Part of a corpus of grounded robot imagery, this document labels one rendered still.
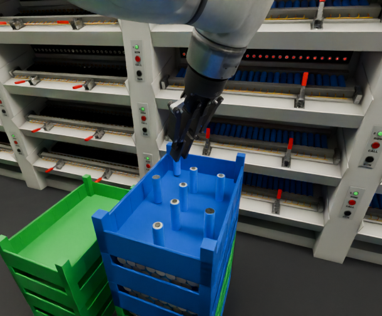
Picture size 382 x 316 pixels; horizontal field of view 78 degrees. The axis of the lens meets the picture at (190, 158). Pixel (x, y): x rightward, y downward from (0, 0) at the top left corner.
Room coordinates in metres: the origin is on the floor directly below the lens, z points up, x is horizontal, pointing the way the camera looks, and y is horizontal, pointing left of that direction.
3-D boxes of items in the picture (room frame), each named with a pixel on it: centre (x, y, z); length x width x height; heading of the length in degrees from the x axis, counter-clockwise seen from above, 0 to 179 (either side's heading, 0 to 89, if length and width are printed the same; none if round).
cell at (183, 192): (0.39, 0.01, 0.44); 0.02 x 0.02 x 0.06
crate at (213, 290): (0.39, 0.01, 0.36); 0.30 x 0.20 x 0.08; 160
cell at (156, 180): (0.41, 0.07, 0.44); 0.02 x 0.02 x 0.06
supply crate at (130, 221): (0.39, 0.01, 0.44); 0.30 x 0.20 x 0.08; 160
